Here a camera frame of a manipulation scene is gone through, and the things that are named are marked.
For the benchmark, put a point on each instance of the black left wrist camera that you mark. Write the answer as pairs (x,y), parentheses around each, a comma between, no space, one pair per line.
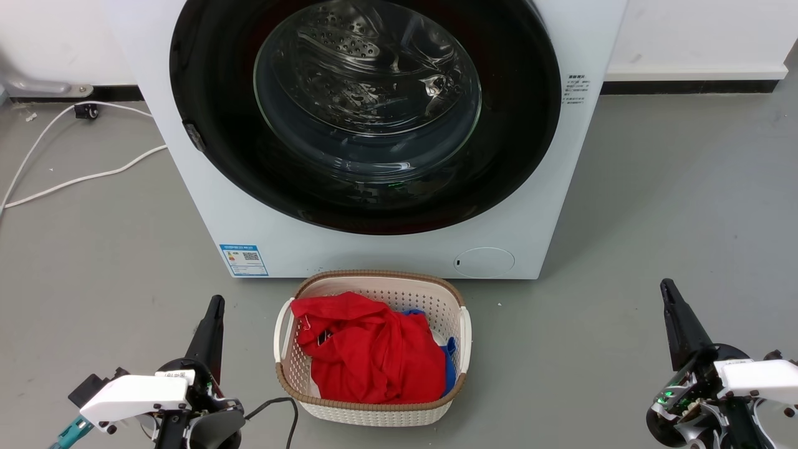
(87,390)

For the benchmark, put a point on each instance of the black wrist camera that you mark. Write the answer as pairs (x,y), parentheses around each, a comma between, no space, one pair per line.
(87,390)
(773,355)

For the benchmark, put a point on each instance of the white front-load washing machine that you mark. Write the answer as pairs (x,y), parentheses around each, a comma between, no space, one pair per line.
(374,255)

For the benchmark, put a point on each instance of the black round glass washer door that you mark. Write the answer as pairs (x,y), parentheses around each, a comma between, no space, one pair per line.
(511,156)

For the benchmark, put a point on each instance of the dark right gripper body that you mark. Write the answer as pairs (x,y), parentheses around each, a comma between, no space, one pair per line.
(695,380)

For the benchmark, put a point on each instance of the red garment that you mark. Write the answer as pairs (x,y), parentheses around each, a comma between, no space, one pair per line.
(368,355)

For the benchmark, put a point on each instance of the blue energy label sticker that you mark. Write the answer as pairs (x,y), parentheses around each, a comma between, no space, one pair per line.
(244,260)

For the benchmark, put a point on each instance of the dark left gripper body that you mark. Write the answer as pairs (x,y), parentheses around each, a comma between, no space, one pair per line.
(212,430)

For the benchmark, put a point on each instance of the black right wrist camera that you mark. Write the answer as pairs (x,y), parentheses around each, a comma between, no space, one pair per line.
(773,355)

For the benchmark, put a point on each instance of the blue garment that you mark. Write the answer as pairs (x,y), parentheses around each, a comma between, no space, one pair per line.
(450,374)

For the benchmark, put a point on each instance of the round white filter cover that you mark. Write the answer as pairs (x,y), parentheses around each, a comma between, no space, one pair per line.
(484,262)

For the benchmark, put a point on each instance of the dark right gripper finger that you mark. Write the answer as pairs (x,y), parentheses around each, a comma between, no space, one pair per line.
(673,337)
(692,337)

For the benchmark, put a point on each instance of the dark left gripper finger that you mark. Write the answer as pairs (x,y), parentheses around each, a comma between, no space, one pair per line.
(216,349)
(202,340)

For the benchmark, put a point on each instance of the stainless steel washer drum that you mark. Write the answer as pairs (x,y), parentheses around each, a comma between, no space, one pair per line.
(368,62)

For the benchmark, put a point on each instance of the grey metal floor bracket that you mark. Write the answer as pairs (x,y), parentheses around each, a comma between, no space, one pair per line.
(37,86)

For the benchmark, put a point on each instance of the white laundry basket brown rim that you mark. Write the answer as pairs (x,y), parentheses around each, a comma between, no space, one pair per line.
(374,415)

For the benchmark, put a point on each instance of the small black plug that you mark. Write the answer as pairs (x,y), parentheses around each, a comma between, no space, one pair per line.
(86,111)

